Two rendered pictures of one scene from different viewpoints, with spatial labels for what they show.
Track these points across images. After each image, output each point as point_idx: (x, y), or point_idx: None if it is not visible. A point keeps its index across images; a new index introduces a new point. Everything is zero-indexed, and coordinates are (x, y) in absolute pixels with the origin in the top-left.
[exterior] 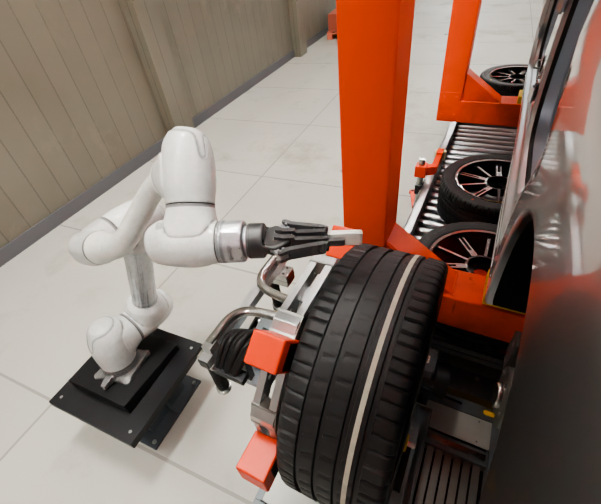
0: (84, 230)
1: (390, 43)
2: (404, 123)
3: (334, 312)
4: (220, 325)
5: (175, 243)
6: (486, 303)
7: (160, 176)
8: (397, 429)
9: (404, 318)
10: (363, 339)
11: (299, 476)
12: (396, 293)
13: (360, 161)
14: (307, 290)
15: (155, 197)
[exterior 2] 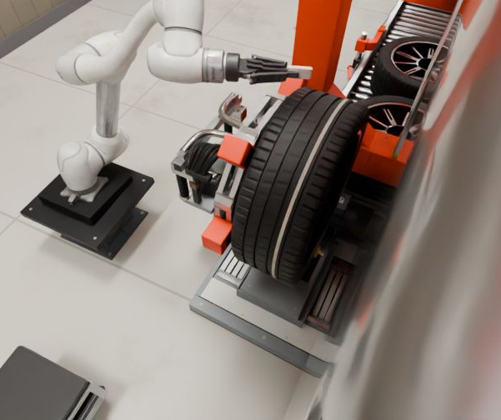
0: (71, 52)
1: None
2: None
3: (284, 127)
4: (191, 140)
5: (172, 60)
6: (394, 156)
7: (162, 3)
8: (319, 202)
9: (333, 134)
10: (303, 146)
11: (247, 239)
12: (330, 118)
13: (313, 19)
14: (262, 117)
15: (149, 24)
